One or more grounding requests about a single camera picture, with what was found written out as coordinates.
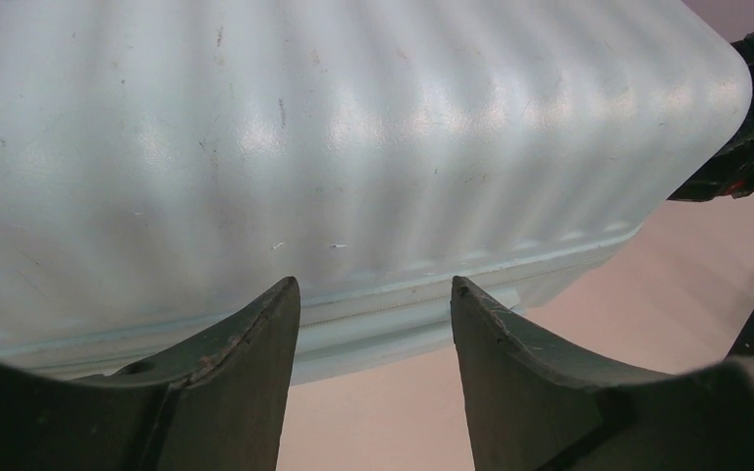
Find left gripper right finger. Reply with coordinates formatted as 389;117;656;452
451;277;754;470

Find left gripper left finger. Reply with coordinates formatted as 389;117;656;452
0;277;300;470

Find light blue ribbed suitcase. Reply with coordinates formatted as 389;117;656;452
0;1;752;383

